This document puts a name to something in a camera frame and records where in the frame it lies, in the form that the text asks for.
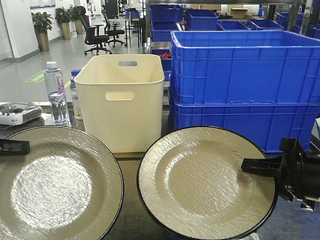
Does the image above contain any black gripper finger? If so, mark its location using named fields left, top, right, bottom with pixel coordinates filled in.
left=0, top=139, right=30, bottom=156
left=241, top=156, right=285, bottom=178

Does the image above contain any lower blue plastic crate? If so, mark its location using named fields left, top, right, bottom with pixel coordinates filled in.
left=168, top=89, right=320, bottom=153

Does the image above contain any cream plastic bin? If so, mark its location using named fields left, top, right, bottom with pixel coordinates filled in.
left=75, top=54, right=165, bottom=153

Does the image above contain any black office chair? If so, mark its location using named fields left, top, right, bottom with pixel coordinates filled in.
left=101, top=4, right=127, bottom=48
left=76, top=6, right=112, bottom=56

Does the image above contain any clear water bottle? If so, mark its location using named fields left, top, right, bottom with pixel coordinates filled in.
left=44, top=61, right=70, bottom=125

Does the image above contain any yellow drink bottle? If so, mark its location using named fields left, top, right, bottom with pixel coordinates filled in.
left=69, top=68, right=83, bottom=120

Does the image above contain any blue crate on back shelf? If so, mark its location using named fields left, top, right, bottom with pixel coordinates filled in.
left=149, top=4, right=184, bottom=23

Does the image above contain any large blue plastic crate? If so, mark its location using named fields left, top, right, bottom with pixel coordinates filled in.
left=170, top=30, right=320, bottom=105

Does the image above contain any beige plate with black rim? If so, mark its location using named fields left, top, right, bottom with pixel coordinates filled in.
left=137, top=126, right=278, bottom=240

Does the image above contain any potted plant gold pot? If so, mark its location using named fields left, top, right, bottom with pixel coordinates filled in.
left=55, top=6, right=72, bottom=40
left=31, top=11, right=53, bottom=52

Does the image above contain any white remote controller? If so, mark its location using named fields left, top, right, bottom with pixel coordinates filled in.
left=0, top=102, right=43, bottom=126

